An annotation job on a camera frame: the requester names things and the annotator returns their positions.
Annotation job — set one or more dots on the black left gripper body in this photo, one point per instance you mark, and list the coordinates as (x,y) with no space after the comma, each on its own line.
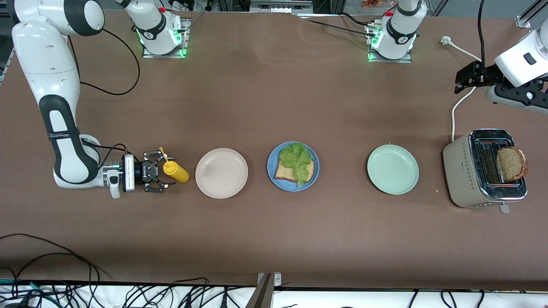
(487,74)

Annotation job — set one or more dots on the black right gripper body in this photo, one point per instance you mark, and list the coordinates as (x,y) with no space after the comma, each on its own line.
(138,171)

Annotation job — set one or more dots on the yellow squeeze bottle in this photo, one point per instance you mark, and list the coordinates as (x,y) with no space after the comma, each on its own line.
(177,172)

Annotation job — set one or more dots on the brown bread slice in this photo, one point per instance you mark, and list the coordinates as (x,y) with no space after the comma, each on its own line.
(511,164)
(284,173)

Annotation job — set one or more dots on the green lettuce leaf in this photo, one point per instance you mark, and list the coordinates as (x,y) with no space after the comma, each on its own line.
(295,160)

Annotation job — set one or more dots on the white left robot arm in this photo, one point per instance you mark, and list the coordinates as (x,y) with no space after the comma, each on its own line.
(400,30)

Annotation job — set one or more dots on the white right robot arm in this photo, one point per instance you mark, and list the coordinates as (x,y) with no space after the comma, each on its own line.
(47,55)

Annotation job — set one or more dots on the beige plate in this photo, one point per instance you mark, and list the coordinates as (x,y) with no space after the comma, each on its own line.
(221,173)

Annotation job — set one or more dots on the blue plate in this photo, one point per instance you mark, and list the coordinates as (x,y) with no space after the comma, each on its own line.
(270,164)

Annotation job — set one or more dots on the light green plate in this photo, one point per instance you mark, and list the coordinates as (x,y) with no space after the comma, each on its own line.
(393,169)

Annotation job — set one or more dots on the beige chrome-topped toaster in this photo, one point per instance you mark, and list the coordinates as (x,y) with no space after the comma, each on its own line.
(460,171)

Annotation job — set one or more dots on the colourful snack bag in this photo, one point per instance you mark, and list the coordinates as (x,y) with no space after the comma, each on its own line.
(376,3)

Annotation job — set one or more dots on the grey metal pole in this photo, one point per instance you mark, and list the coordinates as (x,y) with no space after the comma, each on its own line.
(261,295)

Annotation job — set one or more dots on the aluminium corner bracket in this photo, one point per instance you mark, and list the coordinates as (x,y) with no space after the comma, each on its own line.
(523,22)

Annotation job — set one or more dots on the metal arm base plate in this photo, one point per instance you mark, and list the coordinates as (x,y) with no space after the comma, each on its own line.
(391,60)
(162,55)

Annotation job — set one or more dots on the small metal clamp bracket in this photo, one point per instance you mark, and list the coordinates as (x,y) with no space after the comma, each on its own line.
(277,280)

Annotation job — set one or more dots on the grey metal equipment frame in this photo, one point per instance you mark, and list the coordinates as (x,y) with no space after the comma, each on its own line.
(280,6)

